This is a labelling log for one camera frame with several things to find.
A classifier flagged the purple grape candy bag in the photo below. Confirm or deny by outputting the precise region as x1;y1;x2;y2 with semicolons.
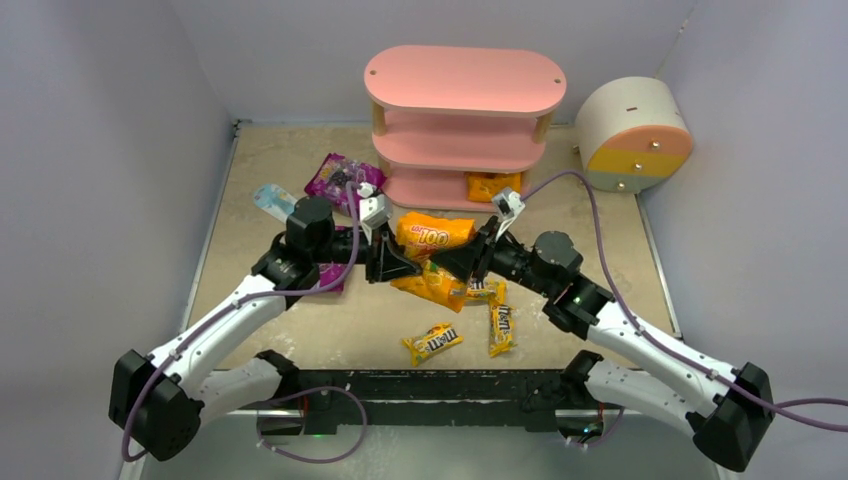
304;153;386;216
317;259;347;294

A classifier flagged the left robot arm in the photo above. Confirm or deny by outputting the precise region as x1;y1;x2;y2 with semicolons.
108;193;421;462

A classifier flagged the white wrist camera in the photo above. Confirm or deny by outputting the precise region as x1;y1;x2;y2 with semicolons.
491;187;526;231
357;182;393;232

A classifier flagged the blue white blister pack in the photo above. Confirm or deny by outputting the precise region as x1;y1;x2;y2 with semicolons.
253;184;298;223

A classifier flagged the yellow m&m bag lower left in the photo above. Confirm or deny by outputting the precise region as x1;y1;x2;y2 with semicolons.
401;323;464;367

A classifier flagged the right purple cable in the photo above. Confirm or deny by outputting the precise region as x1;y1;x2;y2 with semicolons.
520;169;848;433

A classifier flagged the yellow m&m bag upper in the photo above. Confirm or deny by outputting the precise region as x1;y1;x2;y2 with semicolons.
465;279;507;305

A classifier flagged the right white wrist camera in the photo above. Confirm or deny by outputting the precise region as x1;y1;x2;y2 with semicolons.
491;187;526;231

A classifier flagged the yellow m&m bag vertical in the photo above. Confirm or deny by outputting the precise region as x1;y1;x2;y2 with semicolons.
488;304;516;358

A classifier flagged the pink three-tier shelf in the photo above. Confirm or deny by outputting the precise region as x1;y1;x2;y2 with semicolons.
363;45;567;212

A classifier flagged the round cream drawer cabinet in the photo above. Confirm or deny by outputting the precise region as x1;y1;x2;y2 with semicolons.
575;76;694;193

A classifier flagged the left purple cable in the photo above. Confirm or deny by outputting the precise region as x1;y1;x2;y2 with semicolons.
120;180;370;465

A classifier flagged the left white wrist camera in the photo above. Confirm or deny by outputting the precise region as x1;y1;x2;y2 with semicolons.
357;182;393;232

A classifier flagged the large orange gummy candy bag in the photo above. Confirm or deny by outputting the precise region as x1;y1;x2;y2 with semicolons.
389;211;477;315

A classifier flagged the yellow m&m bag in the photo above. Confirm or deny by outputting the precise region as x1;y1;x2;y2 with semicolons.
465;279;507;305
401;323;464;367

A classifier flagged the purple cable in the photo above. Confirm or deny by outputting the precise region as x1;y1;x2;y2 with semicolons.
520;169;848;433
120;180;370;465

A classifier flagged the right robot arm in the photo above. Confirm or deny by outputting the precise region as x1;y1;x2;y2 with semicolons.
430;217;775;473

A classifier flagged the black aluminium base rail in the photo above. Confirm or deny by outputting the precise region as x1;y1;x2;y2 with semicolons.
137;368;664;439

